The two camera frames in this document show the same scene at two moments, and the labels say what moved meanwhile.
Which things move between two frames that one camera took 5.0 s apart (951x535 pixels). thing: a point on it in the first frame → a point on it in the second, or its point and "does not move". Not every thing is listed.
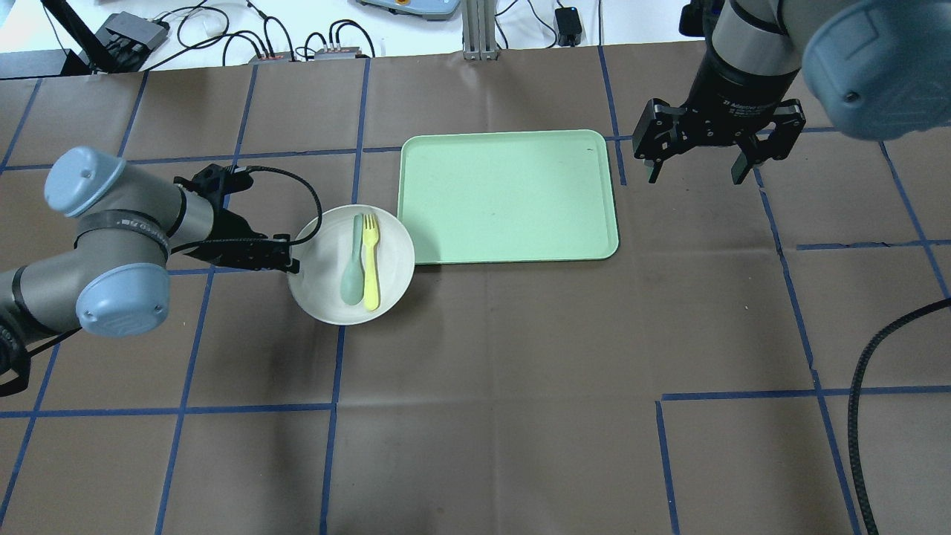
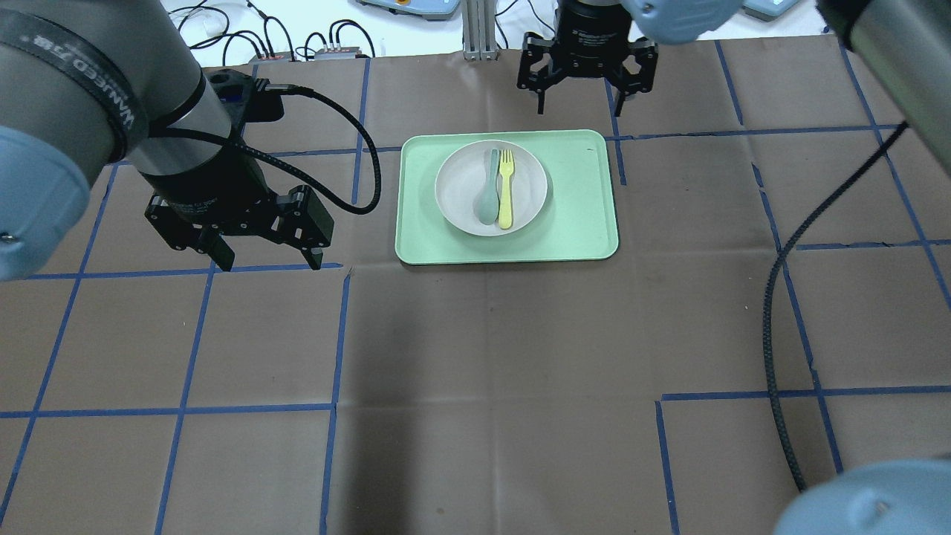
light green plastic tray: [501, 197] does not move
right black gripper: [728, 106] → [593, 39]
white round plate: [356, 268] → [491, 187]
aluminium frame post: [478, 30] does not move
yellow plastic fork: [370, 232] → [506, 165]
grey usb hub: [280, 58] does not move
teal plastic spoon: [353, 285] → [488, 208]
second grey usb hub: [345, 53] does not move
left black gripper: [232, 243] → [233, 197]
